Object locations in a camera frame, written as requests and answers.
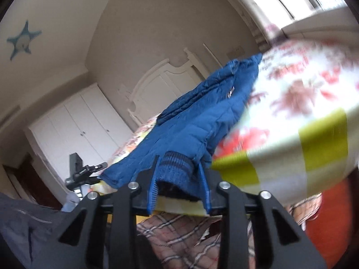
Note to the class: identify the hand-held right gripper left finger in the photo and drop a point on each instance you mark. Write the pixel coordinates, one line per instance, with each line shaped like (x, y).
(153, 193)

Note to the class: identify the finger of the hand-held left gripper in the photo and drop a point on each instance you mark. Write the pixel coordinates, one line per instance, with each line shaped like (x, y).
(97, 166)

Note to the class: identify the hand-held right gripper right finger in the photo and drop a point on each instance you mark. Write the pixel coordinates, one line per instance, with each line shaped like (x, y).
(204, 194)

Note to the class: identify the blue puffer jacket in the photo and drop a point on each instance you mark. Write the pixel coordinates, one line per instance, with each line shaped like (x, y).
(190, 112)

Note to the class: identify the white wardrobe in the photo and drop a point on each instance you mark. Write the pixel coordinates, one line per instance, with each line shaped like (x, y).
(78, 117)

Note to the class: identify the dark brown door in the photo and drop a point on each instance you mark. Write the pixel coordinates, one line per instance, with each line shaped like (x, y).
(22, 179)

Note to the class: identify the person's dark jacket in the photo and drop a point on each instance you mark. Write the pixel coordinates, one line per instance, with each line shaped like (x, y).
(22, 224)

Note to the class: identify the white wooden headboard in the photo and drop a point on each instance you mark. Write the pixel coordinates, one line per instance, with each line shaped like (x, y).
(157, 86)

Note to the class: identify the floral bed blanket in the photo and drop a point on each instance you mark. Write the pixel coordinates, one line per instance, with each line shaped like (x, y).
(294, 103)

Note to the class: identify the blue star ceiling light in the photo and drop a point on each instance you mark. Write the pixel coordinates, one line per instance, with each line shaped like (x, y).
(22, 40)

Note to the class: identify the sailboat print curtain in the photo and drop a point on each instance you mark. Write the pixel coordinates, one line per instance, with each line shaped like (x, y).
(252, 5)

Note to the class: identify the white window sill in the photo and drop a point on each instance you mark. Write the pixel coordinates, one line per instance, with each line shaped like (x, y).
(308, 22)

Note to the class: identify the white wall paper note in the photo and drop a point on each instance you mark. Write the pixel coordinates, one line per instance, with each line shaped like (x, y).
(124, 90)

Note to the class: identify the beige wall socket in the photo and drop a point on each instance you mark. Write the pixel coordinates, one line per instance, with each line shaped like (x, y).
(235, 51)

